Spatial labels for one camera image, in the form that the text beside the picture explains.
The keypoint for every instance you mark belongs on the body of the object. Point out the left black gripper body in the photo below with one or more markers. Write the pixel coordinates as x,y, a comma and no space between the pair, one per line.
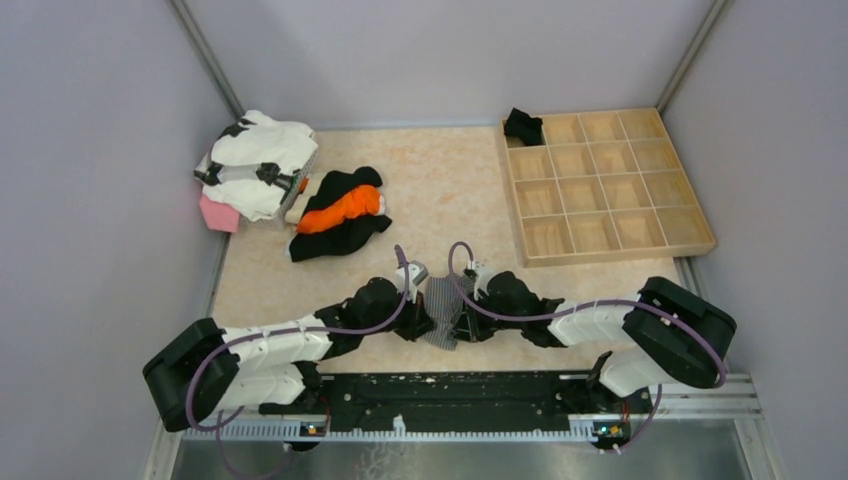
406,324

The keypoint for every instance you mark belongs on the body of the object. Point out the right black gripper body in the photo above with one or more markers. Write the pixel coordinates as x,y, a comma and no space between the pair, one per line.
481,329

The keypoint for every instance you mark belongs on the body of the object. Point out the grey striped underwear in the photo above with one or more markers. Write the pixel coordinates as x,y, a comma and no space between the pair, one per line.
443,305

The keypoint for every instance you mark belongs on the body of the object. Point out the orange underwear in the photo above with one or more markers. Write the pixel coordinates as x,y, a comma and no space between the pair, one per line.
361,201

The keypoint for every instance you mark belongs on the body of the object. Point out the wooden compartment tray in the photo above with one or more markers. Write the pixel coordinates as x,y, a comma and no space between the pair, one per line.
604,186

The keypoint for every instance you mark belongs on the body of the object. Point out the black boxer underwear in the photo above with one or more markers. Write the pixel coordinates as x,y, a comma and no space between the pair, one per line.
524,127

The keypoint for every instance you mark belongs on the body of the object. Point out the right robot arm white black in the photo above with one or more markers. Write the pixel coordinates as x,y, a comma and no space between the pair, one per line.
669,334

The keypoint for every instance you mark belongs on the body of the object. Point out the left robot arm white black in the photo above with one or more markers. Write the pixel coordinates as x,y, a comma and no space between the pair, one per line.
208,373

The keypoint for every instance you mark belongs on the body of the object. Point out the white perforated basket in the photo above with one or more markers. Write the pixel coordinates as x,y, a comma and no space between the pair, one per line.
298,182

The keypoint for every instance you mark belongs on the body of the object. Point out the pink cloth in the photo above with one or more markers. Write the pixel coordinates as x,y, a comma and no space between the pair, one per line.
219,217

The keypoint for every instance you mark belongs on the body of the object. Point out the white black clothes pile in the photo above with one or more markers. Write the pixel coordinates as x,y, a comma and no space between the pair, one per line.
255,164

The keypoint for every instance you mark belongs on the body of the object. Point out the black metal base rail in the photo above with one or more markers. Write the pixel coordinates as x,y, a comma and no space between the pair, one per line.
477,407

